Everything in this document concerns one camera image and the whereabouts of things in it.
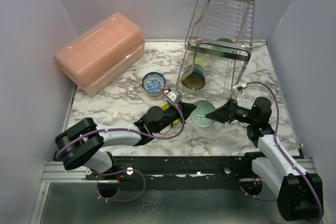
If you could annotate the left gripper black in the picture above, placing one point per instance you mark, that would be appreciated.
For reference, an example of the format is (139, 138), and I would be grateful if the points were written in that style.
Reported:
(188, 108)

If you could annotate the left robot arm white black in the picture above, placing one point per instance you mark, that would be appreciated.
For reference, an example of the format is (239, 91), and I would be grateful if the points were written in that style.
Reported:
(81, 143)

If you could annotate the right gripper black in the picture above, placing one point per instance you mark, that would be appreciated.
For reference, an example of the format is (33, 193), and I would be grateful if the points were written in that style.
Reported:
(224, 114)

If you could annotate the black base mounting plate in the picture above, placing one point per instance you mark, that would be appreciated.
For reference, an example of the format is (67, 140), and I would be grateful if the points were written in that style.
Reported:
(173, 173)

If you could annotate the white grey bottom bowl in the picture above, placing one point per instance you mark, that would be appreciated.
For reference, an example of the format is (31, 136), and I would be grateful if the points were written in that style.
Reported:
(191, 57)

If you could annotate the grey patterned bowl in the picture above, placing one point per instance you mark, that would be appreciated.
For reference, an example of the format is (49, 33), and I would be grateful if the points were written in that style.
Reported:
(198, 117)

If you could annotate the lime green white bowl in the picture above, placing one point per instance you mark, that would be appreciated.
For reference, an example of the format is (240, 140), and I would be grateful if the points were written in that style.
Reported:
(202, 61)

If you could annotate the pink plastic storage box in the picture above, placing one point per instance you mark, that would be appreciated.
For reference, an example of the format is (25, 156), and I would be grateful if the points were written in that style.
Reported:
(102, 53)

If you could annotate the yellow-green bottom bowl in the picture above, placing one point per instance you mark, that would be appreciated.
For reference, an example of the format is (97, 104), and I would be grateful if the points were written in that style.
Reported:
(166, 106)

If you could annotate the stainless steel dish rack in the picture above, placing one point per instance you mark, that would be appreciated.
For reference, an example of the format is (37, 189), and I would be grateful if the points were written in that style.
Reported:
(223, 31)

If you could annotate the dark teal beige bowl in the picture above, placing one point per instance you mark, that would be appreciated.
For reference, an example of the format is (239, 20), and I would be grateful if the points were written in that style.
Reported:
(196, 80)

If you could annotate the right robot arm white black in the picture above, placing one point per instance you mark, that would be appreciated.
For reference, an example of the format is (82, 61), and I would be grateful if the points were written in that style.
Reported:
(299, 193)

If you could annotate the blue white patterned bowl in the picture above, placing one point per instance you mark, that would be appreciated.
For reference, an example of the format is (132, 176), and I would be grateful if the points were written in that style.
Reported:
(153, 83)

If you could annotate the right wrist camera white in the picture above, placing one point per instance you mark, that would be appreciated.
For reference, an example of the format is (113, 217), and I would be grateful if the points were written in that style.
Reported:
(239, 89)

